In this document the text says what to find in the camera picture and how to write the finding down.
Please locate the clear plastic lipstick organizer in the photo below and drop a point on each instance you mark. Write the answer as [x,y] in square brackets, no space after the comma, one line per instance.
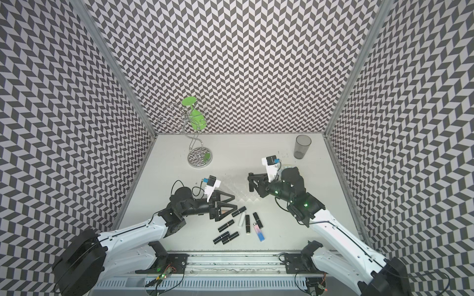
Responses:
[238,186]

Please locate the grey translucent cup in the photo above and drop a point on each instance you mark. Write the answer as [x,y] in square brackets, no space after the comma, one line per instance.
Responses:
[302,144]

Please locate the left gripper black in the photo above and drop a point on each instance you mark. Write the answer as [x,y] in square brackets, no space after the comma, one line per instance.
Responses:
[215,213]

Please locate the black square lipstick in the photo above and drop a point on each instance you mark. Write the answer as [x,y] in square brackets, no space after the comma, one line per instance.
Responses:
[257,220]

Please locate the wire jewelry tree green leaves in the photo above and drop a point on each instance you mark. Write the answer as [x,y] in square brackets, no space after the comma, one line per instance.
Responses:
[193,123]

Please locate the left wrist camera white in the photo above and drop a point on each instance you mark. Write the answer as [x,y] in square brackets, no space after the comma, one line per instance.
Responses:
[211,184]

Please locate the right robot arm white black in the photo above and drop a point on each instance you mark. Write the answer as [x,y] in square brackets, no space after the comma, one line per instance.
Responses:
[358,266]

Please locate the aluminium front rail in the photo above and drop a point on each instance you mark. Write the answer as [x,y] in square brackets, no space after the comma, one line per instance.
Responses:
[229,262]

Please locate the patterned small bowl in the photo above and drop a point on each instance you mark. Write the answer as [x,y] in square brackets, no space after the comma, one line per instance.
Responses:
[286,167]

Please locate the black lipstick gold band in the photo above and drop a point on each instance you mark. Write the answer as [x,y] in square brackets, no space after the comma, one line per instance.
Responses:
[247,224]

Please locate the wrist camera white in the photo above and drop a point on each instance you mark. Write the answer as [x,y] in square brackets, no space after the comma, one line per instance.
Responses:
[272,165]
[211,184]

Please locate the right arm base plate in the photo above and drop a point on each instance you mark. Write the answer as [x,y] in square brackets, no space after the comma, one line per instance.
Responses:
[298,264]

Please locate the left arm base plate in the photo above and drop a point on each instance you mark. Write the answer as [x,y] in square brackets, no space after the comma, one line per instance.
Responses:
[176,262]

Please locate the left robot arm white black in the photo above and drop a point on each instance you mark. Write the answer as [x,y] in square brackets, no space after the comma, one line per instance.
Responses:
[91,258]

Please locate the pink blue gradient lipstick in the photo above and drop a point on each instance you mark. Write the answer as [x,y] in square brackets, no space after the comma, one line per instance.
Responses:
[258,232]

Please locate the white lipstick tube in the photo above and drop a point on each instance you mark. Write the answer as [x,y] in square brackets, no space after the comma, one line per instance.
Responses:
[242,219]

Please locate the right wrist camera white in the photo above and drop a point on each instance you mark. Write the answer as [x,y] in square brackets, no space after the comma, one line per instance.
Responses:
[272,165]

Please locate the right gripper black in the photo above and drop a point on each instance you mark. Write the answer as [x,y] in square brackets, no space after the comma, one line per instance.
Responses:
[262,187]

